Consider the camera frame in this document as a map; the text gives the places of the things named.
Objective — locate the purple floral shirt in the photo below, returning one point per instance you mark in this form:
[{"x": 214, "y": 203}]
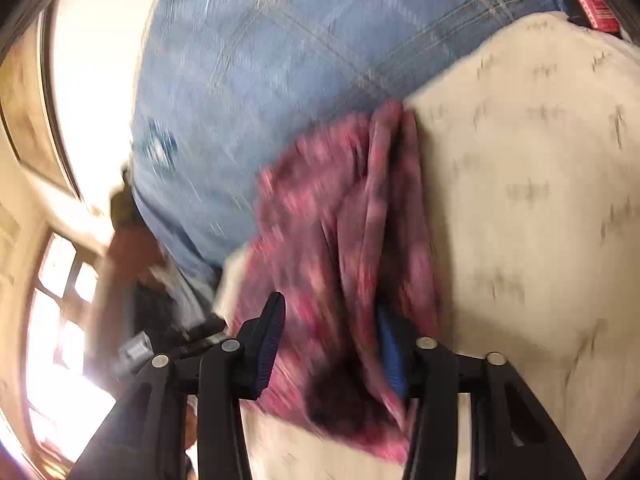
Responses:
[{"x": 360, "y": 220}]

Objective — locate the blue plaid blanket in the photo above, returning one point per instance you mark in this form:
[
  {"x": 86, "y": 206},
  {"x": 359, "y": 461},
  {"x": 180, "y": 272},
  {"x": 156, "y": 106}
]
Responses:
[{"x": 280, "y": 90}]

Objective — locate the brown wooden headboard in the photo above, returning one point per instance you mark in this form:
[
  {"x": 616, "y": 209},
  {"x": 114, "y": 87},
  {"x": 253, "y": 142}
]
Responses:
[{"x": 130, "y": 270}]

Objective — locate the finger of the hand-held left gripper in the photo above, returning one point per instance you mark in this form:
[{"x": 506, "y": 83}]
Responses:
[{"x": 200, "y": 335}]

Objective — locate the dark green cloth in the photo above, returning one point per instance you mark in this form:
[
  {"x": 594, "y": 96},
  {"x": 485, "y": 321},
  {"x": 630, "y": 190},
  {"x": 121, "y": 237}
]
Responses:
[{"x": 125, "y": 202}]

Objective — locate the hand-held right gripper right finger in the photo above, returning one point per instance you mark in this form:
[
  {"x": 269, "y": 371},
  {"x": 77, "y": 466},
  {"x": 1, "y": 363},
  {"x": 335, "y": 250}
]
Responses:
[{"x": 394, "y": 355}]

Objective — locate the window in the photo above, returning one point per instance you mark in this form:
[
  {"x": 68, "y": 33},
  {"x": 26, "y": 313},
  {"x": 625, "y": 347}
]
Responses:
[{"x": 65, "y": 310}]

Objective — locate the cream floral bed sheet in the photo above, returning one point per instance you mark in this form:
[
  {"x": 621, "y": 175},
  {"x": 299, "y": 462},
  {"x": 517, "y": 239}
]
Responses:
[{"x": 525, "y": 200}]

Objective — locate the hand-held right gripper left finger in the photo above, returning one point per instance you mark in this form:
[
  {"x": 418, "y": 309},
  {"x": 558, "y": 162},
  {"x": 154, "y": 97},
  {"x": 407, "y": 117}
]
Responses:
[{"x": 265, "y": 350}]

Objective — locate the grey embroidered quilt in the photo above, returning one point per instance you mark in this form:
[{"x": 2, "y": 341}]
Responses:
[{"x": 187, "y": 295}]

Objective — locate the red box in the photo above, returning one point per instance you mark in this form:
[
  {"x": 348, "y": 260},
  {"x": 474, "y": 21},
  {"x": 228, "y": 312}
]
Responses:
[{"x": 597, "y": 10}]

